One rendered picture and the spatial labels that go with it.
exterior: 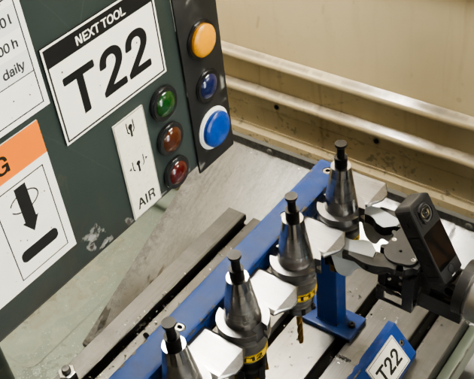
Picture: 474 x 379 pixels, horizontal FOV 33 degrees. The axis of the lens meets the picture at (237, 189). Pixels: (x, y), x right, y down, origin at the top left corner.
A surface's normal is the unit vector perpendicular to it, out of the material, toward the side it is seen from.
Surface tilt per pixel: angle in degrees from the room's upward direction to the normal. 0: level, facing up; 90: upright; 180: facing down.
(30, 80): 90
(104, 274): 0
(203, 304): 0
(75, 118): 90
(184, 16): 90
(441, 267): 58
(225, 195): 24
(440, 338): 0
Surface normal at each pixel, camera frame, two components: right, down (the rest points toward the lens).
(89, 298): -0.10, -0.75
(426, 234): 0.62, -0.10
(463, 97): -0.59, 0.57
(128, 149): 0.80, 0.33
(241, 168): -0.33, -0.45
